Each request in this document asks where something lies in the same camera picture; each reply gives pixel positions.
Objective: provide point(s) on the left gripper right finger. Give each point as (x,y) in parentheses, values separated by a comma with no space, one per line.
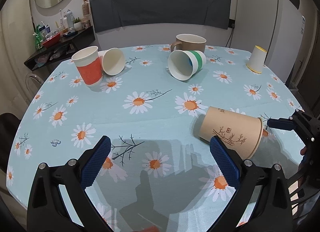
(272,211)

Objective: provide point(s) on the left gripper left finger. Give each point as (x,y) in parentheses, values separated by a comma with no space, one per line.
(46,208)

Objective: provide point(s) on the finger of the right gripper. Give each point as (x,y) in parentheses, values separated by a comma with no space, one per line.
(281,124)
(299,115)

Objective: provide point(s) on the brown kraft paper cup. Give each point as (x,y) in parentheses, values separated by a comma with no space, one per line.
(239,132)

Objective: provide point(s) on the white cup yellow rim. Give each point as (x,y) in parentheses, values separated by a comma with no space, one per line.
(257,59)

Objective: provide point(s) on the white cup green band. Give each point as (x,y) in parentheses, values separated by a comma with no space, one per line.
(183,65)

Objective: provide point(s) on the white cup red sleeve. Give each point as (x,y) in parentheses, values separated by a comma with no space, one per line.
(88,64)

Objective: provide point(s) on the plain white paper cup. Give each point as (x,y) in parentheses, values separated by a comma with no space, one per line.
(112,61)

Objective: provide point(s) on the person's right hand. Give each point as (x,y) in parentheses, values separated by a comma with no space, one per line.
(303,151)

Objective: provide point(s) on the white refrigerator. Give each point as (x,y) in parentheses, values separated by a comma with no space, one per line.
(276,26)

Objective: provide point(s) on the daisy print blue tablecloth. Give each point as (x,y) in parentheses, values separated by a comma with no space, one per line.
(159,172)

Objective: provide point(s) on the clear acrylic chair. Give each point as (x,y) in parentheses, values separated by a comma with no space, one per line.
(33,83)

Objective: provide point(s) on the brown ceramic mug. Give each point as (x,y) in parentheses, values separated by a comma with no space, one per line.
(189,42)

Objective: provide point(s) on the red bowl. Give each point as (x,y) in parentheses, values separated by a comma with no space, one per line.
(54,39)

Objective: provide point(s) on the green plastic bottle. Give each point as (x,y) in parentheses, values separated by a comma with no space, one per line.
(38,38)

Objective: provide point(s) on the small potted plant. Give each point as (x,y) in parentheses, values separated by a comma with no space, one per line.
(77,24)

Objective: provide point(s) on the black wall shelf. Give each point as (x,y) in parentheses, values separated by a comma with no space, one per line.
(62,50)

